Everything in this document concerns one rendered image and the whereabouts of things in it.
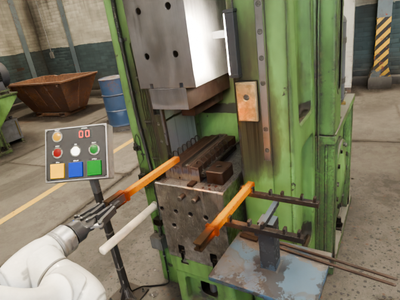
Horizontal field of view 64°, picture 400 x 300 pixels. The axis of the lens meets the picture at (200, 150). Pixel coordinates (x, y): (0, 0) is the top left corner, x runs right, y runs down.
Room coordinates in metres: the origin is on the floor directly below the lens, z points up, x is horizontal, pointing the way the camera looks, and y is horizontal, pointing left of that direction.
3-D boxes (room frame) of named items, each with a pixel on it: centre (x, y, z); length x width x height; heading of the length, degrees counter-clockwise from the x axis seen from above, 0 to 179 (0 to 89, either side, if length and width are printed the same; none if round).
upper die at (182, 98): (1.56, -0.01, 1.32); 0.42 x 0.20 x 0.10; 147
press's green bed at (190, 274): (1.54, -0.06, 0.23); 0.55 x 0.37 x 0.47; 147
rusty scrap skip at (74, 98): (7.86, 3.27, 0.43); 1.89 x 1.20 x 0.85; 62
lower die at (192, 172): (1.56, -0.01, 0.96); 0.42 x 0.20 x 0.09; 147
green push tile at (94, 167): (1.48, 0.54, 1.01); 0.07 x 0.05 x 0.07; 82
